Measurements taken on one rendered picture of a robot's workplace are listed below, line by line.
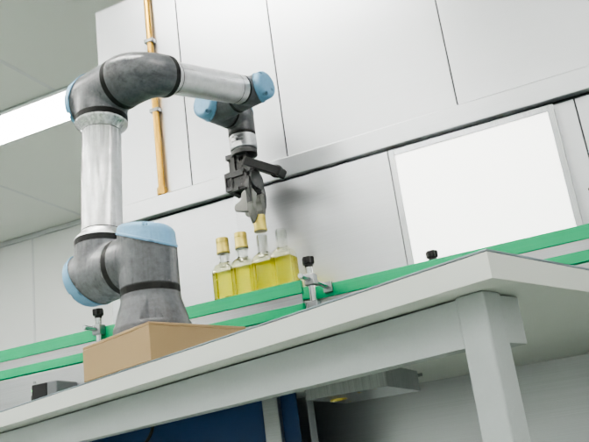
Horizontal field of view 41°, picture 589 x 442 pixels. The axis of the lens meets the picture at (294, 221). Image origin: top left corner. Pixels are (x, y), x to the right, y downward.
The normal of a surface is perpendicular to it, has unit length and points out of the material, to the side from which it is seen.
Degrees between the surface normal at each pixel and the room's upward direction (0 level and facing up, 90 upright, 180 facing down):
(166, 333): 90
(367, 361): 90
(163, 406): 90
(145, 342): 90
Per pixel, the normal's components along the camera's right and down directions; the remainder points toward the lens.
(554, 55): -0.42, -0.23
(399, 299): -0.71, -0.13
